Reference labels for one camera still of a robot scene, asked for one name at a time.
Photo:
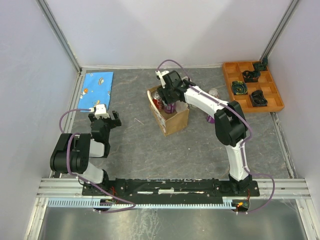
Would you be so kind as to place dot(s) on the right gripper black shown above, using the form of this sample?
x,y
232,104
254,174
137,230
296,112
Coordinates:
x,y
162,92

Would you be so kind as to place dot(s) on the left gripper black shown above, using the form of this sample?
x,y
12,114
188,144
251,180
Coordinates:
x,y
116,122

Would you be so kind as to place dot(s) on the red soda can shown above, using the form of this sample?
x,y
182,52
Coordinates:
x,y
157,100

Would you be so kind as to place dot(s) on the brown paper bag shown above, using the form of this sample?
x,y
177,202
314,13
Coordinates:
x,y
169,123

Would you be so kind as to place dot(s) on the silver soda can front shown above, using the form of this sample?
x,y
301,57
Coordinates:
x,y
214,92

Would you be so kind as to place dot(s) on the purple soda can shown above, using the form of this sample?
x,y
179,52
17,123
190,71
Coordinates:
x,y
210,119
169,108

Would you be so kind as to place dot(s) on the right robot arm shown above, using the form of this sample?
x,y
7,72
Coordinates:
x,y
229,121

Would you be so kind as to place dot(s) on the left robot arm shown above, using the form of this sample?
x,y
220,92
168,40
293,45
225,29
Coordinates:
x,y
72,156

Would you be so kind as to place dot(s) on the blue patterned cloth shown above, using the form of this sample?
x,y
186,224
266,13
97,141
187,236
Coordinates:
x,y
96,89

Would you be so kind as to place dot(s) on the rolled green blue sock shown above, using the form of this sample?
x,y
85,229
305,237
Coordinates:
x,y
239,88

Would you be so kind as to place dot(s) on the rolled black sock upper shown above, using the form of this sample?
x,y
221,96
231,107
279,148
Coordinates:
x,y
251,76

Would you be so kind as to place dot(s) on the rolled black sock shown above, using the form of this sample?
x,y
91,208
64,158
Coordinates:
x,y
257,99
251,76

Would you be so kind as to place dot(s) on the orange compartment tray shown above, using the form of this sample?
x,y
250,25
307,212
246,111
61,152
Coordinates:
x,y
232,71

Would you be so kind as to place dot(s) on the rolled black sock lower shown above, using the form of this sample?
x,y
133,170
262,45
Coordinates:
x,y
257,99

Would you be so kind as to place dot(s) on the rolled sock corner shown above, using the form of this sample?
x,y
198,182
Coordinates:
x,y
261,65

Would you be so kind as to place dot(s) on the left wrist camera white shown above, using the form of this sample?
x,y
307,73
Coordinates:
x,y
100,111

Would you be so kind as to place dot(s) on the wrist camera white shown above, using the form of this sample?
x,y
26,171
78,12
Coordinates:
x,y
100,111
160,76

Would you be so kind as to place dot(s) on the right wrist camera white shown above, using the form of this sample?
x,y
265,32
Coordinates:
x,y
160,76

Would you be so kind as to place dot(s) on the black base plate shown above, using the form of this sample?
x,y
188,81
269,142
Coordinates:
x,y
179,191

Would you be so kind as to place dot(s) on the aluminium frame rail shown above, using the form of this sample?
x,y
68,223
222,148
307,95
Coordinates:
x,y
284,188

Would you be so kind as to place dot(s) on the left corner aluminium post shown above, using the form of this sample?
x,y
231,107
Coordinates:
x,y
48,14

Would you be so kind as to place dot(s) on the corner aluminium post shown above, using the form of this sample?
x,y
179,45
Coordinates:
x,y
48,14
280,28

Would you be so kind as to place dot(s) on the right corner aluminium post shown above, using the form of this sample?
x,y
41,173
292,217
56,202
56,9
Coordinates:
x,y
280,28

